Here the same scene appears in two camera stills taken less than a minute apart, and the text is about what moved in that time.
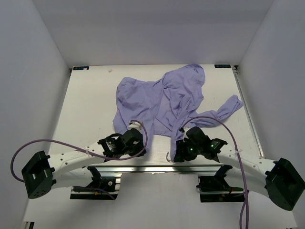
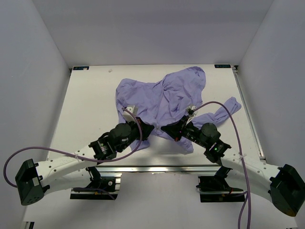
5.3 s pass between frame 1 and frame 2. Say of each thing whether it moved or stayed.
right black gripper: moved
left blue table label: stayed
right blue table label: stayed
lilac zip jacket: stayed
